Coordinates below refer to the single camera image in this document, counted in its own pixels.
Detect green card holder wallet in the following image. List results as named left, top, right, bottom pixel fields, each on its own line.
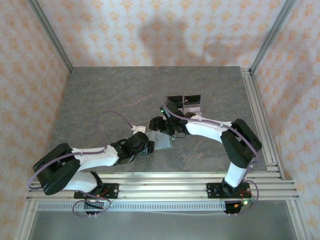
left=146, top=129, right=176, bottom=151

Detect clear acrylic card stand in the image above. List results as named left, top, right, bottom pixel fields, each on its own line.
left=162, top=94, right=203, bottom=115

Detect black card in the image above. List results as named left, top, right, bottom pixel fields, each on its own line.
left=184, top=94, right=202, bottom=105

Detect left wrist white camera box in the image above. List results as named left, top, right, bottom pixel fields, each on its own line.
left=131, top=124, right=147, bottom=134

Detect long aluminium base rail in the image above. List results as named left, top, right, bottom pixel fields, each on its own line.
left=26, top=171, right=301, bottom=201

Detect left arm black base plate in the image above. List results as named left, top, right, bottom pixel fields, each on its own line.
left=73, top=183, right=119, bottom=200

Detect grey slotted cable duct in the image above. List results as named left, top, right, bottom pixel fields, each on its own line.
left=37, top=201, right=226, bottom=212

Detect left black cable bracket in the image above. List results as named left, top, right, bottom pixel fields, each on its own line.
left=83, top=200, right=106, bottom=216

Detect black cable bracket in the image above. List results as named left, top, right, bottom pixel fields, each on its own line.
left=223, top=199, right=251, bottom=216
left=83, top=200, right=106, bottom=216

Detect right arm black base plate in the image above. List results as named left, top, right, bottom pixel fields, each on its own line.
left=205, top=182, right=251, bottom=200

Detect aluminium side rail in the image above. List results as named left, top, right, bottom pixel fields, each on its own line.
left=240, top=66, right=286, bottom=181

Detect right black cable bracket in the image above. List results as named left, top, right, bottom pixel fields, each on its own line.
left=223, top=199, right=251, bottom=216

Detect aluminium frame leg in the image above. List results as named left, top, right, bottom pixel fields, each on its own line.
left=13, top=199, right=38, bottom=240
left=286, top=199, right=310, bottom=240

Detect slanted aluminium frame post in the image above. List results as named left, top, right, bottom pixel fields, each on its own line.
left=26, top=0, right=74, bottom=74
left=249, top=0, right=298, bottom=74

